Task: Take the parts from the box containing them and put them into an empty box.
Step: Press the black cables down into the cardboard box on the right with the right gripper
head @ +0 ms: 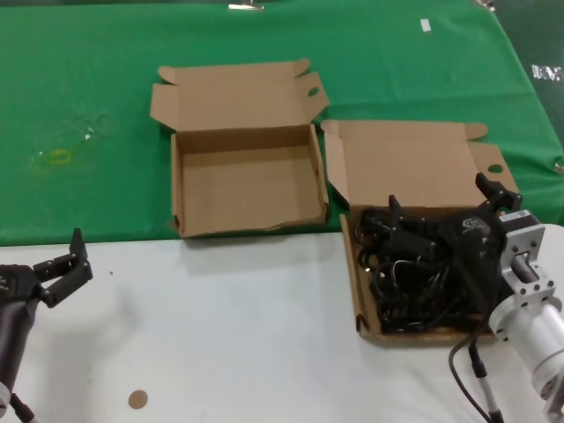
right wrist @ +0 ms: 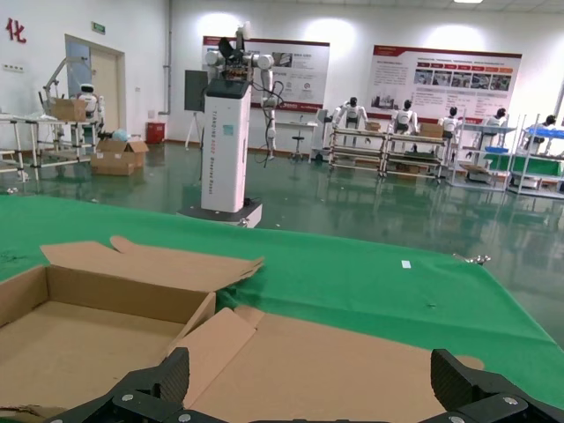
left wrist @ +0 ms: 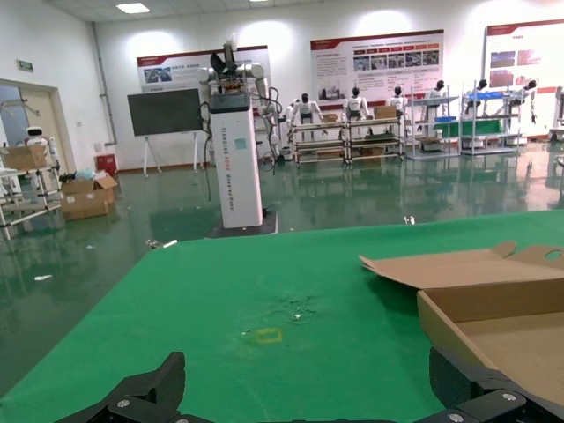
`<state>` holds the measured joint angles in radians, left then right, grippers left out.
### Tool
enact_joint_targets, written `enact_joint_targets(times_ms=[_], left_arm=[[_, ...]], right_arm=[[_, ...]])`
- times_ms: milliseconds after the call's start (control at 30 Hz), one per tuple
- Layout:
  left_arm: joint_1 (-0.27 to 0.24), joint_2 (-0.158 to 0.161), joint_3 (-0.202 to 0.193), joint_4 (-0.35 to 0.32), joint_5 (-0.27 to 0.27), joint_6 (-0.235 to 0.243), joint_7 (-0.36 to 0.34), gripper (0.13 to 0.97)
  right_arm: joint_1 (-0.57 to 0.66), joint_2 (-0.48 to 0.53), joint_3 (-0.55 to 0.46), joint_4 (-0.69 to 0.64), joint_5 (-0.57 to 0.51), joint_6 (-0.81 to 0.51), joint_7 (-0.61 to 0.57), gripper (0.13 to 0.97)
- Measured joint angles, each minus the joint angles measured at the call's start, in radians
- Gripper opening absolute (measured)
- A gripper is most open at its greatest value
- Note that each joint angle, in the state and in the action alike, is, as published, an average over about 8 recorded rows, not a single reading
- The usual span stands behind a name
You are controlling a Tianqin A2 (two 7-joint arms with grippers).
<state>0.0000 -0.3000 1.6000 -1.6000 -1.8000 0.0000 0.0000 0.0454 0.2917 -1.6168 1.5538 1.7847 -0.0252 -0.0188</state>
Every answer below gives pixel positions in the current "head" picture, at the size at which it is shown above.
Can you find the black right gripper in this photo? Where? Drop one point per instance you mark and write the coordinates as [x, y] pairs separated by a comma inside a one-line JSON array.
[[473, 238]]

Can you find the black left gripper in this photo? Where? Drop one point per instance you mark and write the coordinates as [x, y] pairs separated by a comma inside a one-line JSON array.
[[17, 284]]

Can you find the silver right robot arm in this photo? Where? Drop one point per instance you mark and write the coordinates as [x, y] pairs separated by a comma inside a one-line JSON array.
[[542, 326]]

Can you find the open brown cardboard box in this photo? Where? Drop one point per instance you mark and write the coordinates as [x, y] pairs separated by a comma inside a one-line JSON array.
[[405, 167]]

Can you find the cardboard box with torn rim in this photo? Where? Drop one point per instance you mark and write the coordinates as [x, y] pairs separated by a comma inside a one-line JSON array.
[[247, 185]]

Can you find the white tape scrap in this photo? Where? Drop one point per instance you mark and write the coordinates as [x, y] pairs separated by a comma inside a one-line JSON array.
[[87, 137]]

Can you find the round cardboard disc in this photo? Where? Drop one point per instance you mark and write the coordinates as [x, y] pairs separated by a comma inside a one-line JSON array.
[[138, 399]]

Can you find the crumpled silver foil piece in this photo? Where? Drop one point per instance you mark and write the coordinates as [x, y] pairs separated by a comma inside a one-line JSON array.
[[546, 72]]

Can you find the white tape piece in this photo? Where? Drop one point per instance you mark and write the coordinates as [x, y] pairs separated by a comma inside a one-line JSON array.
[[425, 25]]

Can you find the green tablecloth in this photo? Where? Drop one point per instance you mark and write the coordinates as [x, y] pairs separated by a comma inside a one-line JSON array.
[[88, 66]]

